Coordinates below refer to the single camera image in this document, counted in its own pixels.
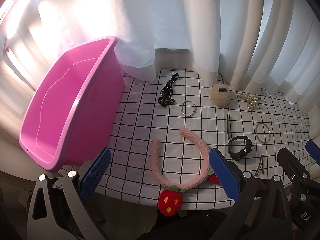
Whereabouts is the pink plastic tub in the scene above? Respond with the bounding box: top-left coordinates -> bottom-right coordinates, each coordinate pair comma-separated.
19,36 -> 124,172

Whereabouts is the white curtain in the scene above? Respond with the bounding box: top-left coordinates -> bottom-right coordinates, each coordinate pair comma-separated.
1,0 -> 319,112

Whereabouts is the small silver bangle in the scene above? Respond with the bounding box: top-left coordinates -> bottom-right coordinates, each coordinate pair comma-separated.
181,100 -> 197,117

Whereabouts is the black hair tie strap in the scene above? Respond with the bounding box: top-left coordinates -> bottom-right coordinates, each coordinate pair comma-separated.
157,73 -> 180,107

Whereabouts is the black sport watch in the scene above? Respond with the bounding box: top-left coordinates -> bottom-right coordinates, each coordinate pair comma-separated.
226,114 -> 252,161

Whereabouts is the large silver bangle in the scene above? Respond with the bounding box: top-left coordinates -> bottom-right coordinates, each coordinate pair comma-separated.
255,122 -> 271,144

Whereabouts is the pink strawberry headband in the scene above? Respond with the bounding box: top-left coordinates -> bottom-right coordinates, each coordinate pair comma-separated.
150,127 -> 222,216

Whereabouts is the beige fluffy pouch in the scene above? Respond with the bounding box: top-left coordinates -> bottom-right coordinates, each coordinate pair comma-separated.
210,83 -> 231,108

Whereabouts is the gold pearl hair claw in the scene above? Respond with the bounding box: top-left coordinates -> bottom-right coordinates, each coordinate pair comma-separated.
236,91 -> 261,111

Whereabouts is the brown hair pin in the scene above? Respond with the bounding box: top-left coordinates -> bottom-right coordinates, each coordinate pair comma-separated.
254,154 -> 264,177

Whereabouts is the white black grid cloth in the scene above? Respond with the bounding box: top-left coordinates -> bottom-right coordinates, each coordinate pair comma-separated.
61,68 -> 312,211

